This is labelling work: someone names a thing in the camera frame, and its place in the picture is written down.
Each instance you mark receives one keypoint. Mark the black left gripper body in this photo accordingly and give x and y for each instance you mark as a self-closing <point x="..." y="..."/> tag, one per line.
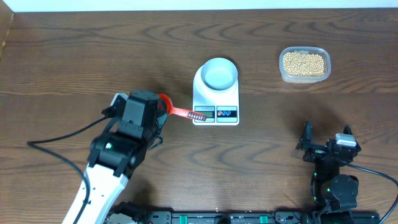
<point x="151" y="134"/>

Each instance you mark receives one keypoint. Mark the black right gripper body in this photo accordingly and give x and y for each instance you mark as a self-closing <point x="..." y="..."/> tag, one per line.
<point x="315" y="152"/>

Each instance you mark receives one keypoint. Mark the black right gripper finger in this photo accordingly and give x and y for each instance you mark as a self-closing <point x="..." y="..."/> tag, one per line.
<point x="347" y="130"/>
<point x="306" y="137"/>

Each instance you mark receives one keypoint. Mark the red measuring scoop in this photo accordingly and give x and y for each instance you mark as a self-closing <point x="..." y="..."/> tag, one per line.
<point x="189" y="114"/>

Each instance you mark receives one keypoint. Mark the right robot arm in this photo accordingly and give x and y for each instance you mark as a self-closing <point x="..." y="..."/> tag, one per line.
<point x="332" y="191"/>

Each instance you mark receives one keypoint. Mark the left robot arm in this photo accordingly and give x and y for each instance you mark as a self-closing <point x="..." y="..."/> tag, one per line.
<point x="112" y="160"/>

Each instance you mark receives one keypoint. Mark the white digital kitchen scale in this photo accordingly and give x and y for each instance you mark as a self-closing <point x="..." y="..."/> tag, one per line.
<point x="221" y="107"/>

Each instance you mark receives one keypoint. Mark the light blue bowl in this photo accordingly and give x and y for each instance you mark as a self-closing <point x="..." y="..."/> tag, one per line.
<point x="219" y="74"/>

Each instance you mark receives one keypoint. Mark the soybeans in container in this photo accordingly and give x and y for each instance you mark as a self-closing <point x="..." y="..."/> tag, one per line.
<point x="303" y="65"/>

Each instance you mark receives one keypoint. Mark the clear plastic container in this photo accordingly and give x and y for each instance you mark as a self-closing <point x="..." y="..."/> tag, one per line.
<point x="305" y="50"/>

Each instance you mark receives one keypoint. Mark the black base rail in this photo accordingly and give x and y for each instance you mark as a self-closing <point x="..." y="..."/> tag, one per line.
<point x="127" y="212"/>

